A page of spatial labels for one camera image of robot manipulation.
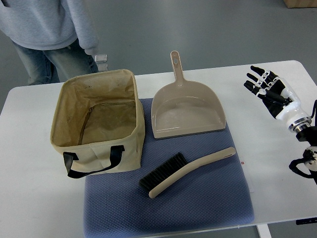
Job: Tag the beige hand broom black bristles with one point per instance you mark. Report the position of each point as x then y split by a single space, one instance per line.
175 168

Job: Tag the yellow fabric bag black handle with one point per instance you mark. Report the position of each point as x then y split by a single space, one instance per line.
99 124

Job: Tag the person in grey hoodie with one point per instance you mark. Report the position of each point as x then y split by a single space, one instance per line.
52 37

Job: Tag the clear plastic box on floor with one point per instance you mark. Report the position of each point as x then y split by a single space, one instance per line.
101 62

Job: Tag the beige plastic dustpan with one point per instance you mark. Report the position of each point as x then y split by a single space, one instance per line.
185 107

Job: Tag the white table leg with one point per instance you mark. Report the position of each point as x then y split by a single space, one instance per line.
263 231

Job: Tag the cardboard box corner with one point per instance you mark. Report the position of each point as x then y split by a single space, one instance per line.
301 3

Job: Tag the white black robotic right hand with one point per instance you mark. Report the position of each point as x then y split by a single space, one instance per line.
277 96

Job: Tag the black table control panel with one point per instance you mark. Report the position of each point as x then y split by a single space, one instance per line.
306 221

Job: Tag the blue textured mat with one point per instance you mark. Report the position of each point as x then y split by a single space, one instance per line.
212 196

